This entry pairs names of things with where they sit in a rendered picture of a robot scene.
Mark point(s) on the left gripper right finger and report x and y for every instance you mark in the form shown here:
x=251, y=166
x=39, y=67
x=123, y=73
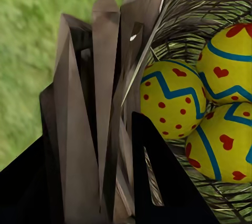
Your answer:
x=183, y=203

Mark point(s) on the wicker basket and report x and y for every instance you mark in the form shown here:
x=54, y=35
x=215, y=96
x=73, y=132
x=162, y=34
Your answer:
x=86, y=113

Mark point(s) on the easter egg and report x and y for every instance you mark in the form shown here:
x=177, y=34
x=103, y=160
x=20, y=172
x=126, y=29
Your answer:
x=221, y=146
x=225, y=65
x=173, y=97

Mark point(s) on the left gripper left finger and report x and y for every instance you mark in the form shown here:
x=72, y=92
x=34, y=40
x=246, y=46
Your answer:
x=24, y=197

